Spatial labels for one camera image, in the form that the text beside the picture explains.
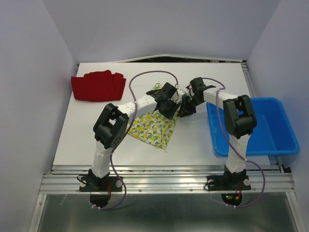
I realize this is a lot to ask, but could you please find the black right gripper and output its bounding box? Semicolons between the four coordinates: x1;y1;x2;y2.
177;93;203;117

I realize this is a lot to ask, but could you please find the lemon print skirt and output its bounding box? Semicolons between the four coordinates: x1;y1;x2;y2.
126;82;181;152

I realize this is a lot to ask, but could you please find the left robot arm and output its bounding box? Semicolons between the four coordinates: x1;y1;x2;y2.
77;83;186;192

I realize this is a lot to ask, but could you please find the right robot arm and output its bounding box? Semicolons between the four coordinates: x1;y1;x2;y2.
178;77;257;189

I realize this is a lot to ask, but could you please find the red folded skirt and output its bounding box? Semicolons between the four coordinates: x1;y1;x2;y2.
70;70;126;102

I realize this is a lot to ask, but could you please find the blue plastic bin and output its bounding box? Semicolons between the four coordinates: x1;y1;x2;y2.
206;98;299;157

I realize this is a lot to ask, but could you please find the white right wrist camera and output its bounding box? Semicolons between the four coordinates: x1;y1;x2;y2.
186;84;194;98

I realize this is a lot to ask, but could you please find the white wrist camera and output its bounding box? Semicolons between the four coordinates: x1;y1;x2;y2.
171;84;187;103
186;84;194;98

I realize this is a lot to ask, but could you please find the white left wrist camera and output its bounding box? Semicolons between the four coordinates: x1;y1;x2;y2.
171;84;187;103

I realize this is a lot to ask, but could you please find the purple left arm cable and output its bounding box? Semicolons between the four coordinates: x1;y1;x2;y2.
91;70;181;210

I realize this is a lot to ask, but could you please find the aluminium right side rail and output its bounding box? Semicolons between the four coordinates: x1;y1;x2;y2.
240;62;256;97

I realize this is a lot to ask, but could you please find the aluminium front rail frame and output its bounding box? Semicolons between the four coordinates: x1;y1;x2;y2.
39;165;295;194

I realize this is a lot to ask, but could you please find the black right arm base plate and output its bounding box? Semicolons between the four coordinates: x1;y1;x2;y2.
204;175;252;192

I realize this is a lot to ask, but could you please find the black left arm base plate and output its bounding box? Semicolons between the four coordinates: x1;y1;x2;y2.
77;175;123;192

